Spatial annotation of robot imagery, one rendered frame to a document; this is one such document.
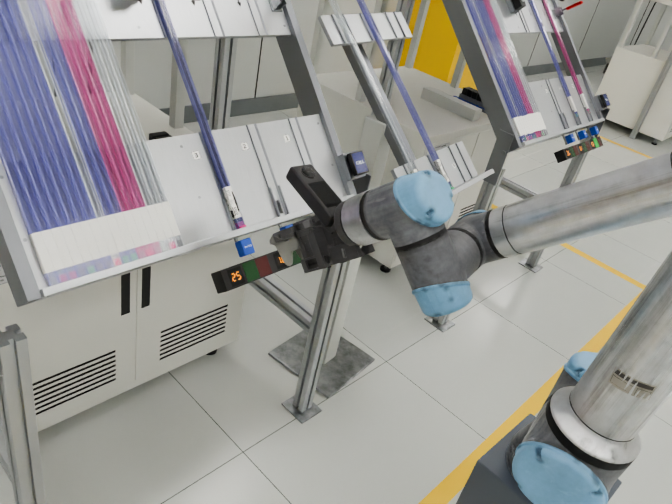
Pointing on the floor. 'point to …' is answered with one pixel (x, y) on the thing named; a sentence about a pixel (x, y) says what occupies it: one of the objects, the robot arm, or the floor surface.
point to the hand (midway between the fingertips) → (275, 236)
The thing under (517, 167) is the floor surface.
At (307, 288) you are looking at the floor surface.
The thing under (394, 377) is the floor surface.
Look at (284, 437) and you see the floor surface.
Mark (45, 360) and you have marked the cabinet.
